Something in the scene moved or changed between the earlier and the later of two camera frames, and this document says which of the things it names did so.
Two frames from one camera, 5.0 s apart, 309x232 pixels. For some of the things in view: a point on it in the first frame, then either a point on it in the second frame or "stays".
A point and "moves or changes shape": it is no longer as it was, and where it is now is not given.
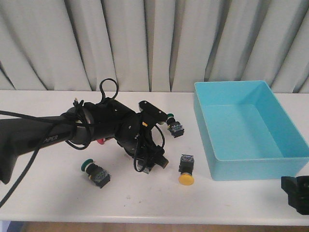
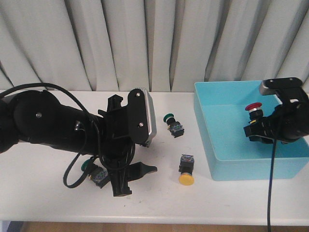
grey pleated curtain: [153, 45] stays
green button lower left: [95, 173] stays
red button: [140, 166] moves or changes shape
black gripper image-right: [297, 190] -> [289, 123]
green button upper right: [174, 127] stays
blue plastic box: [246, 133] stays
